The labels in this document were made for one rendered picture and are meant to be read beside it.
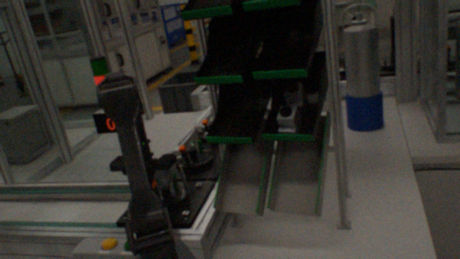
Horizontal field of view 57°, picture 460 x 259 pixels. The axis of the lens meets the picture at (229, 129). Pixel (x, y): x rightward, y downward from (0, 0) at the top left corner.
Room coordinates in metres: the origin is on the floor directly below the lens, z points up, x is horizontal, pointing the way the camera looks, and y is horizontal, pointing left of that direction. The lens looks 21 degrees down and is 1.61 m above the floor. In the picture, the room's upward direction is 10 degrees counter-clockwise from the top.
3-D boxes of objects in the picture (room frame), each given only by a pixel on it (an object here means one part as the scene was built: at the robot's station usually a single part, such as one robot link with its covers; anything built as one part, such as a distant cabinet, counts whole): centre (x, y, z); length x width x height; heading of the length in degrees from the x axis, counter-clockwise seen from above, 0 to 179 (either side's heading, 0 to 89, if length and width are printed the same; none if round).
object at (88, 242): (0.99, 0.38, 0.93); 0.21 x 0.07 x 0.06; 71
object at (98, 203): (1.29, 0.50, 0.91); 0.84 x 0.28 x 0.10; 71
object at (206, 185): (1.17, 0.23, 0.96); 0.24 x 0.24 x 0.02; 71
